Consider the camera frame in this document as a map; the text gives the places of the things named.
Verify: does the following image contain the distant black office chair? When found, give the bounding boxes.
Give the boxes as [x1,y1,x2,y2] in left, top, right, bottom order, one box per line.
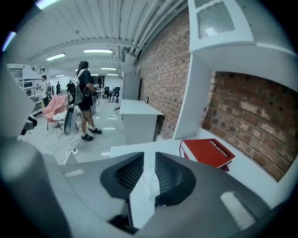
[102,86,122,103]

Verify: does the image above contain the pink cloth on chair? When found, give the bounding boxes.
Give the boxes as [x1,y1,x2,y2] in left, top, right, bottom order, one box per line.
[41,95,68,130]

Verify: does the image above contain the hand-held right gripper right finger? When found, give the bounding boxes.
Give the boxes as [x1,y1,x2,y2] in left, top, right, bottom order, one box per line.
[139,151,273,238]

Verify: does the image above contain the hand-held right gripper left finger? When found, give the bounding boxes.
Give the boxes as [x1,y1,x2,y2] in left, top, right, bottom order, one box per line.
[43,151,145,238]

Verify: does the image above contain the small white desk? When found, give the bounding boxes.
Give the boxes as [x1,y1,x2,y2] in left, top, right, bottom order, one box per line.
[119,99,165,146]

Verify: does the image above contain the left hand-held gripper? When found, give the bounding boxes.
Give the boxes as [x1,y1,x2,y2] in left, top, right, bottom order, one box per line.
[0,137,73,238]

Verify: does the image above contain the red book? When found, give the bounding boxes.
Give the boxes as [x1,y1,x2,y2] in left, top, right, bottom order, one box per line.
[180,139,236,172]

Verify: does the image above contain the white storage shelf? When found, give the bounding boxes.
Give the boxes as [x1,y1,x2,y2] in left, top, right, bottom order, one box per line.
[7,64,47,105]

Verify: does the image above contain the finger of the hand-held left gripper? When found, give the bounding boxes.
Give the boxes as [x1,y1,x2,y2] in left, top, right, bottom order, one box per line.
[0,58,38,140]

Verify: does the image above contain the white desk with shelves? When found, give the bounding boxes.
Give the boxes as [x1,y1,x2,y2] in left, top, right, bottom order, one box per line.
[109,41,298,210]

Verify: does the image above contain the tall white cabinet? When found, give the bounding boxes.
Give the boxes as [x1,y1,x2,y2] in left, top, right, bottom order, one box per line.
[122,72,142,101]

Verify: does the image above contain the white ceiling pipes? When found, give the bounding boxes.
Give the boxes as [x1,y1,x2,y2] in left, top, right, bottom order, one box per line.
[132,0,187,54]

